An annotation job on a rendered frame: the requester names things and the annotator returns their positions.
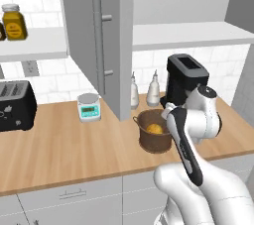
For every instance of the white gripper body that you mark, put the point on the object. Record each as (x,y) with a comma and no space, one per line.
(167,109)

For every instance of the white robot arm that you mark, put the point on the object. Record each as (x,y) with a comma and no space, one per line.
(205,120)

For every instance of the yellow bread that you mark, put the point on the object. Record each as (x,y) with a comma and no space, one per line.
(154,129)

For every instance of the brown woven basket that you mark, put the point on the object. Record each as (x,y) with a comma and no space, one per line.
(150,141)

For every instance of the grey cabinet door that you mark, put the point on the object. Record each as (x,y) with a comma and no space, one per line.
(240,1)
(82,37)

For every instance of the white round bottle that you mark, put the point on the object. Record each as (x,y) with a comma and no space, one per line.
(153,91)

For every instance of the black coffee machine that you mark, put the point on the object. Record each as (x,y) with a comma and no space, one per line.
(182,77)

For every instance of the white slim bottle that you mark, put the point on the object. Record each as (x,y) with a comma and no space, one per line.
(134,93)

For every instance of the white teal kitchen scale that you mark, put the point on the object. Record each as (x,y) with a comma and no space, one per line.
(88,108)

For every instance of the white drawer front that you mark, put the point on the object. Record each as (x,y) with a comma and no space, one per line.
(99,191)

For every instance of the black toaster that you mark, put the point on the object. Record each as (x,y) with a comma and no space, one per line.
(15,106)

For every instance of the yellow jar with lid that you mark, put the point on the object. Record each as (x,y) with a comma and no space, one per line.
(14,25)

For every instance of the white open wall cabinet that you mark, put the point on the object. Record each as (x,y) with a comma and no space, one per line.
(185,34)

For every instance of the grey wall socket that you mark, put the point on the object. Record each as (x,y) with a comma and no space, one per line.
(30,68)

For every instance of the white wall shelf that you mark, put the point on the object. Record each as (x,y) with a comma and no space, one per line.
(36,44)

